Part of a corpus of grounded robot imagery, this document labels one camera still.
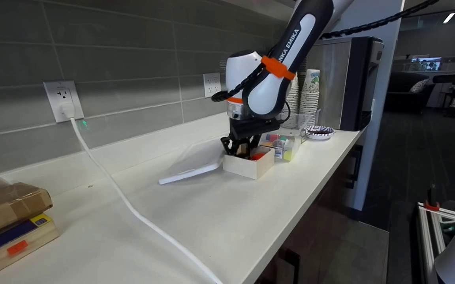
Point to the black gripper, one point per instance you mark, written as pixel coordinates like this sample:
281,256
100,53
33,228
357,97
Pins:
253,128

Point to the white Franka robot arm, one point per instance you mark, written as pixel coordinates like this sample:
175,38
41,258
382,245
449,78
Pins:
284,57

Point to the small white cardboard box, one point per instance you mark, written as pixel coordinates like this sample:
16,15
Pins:
248,165

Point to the red toy block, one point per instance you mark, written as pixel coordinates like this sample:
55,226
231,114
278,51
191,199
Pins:
262,154

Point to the small clear cup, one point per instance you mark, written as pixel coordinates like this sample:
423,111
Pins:
278,152

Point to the white box lid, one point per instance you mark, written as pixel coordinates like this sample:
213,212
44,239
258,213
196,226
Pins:
196,165

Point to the clear plastic container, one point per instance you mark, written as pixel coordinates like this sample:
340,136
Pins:
288,138

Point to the stack of printed paper cups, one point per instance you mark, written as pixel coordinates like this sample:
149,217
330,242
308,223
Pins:
310,90

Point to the brown cardboard box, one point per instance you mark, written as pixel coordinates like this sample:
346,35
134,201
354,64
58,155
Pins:
8,206

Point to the white double wall outlet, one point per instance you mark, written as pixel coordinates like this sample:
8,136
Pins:
212,84

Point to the white wall outlet with plug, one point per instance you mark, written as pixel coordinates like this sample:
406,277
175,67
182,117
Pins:
63,100

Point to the aluminium profile frame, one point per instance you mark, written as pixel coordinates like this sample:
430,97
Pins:
438,226

